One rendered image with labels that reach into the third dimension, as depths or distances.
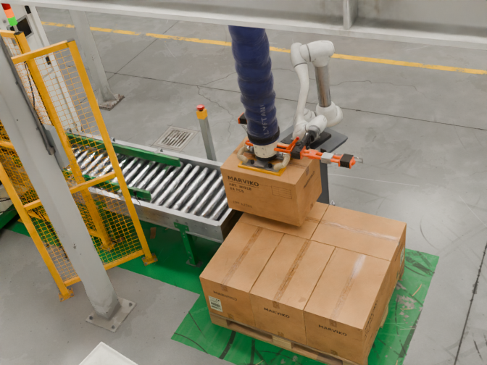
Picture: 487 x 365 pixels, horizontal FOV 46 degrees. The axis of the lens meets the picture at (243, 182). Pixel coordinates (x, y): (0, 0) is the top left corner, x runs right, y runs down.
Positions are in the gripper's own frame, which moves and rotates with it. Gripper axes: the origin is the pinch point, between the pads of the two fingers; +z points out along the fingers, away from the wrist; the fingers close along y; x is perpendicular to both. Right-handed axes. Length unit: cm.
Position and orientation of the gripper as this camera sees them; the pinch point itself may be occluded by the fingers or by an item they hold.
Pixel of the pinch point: (299, 151)
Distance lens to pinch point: 394.6
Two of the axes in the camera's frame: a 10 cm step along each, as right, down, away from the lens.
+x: -8.8, -2.0, 4.4
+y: 1.4, 7.6, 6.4
